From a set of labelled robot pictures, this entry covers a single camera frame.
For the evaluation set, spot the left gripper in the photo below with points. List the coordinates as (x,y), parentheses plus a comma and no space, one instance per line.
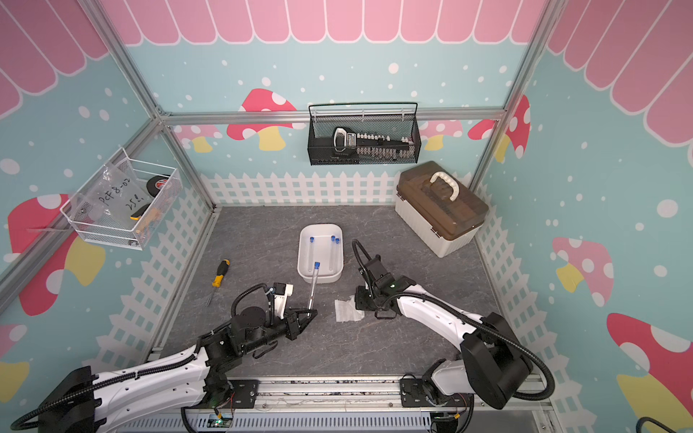
(294,326)

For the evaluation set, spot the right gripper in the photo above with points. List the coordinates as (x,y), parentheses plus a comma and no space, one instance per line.
(359,295)

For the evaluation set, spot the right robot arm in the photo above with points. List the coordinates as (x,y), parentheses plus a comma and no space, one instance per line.
(492,363)

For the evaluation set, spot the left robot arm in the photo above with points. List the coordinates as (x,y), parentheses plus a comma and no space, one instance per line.
(193,378)

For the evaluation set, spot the white plastic tray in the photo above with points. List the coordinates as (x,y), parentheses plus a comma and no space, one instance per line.
(322,234)

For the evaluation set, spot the yellow black screwdriver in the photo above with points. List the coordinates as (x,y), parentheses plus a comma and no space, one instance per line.
(220,275)

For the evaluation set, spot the brown lid storage box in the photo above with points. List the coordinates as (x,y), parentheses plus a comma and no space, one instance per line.
(440,209)

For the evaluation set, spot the socket set in basket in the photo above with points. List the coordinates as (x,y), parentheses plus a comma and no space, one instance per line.
(366,148)

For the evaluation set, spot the black tape roll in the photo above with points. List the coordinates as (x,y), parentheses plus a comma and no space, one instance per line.
(155,184)

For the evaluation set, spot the clear labelled plastic bag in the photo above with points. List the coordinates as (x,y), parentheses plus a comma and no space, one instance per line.
(112,197)

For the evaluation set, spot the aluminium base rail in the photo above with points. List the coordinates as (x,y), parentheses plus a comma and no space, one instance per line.
(348,404)

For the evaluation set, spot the black wire wall basket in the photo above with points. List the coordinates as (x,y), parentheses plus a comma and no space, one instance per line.
(364,133)

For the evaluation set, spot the white wire wall basket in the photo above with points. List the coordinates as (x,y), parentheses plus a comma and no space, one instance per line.
(116,237)

